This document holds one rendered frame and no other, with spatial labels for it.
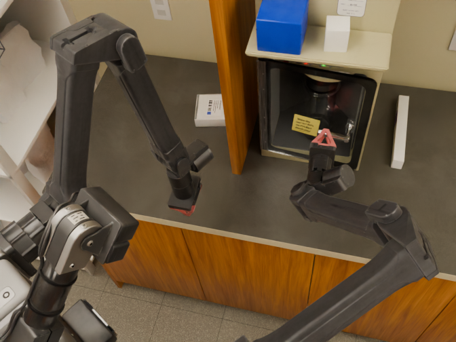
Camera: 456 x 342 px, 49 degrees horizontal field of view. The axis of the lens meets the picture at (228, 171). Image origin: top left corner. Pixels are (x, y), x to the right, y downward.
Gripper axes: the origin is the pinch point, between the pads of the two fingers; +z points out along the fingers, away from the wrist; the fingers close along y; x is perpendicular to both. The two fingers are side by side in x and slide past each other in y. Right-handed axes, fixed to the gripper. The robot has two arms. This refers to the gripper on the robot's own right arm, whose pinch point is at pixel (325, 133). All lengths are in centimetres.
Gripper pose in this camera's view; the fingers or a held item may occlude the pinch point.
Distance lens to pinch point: 140.4
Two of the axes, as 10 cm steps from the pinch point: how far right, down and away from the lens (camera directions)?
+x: -9.7, -1.5, 2.0
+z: 2.3, -8.2, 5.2
